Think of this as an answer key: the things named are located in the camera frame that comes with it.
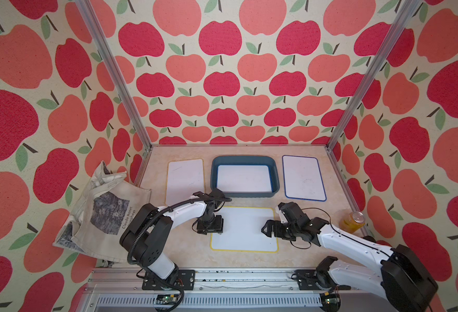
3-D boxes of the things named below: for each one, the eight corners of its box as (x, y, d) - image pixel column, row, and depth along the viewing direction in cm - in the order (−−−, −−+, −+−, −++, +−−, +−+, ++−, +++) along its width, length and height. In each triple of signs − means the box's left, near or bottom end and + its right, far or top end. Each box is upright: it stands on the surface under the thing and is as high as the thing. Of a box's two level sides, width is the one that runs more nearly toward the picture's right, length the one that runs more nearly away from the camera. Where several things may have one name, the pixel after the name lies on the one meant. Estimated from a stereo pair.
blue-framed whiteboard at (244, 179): (216, 192, 102) (216, 189, 101) (217, 167, 113) (217, 165, 112) (272, 192, 103) (272, 189, 101) (267, 167, 113) (268, 165, 112)
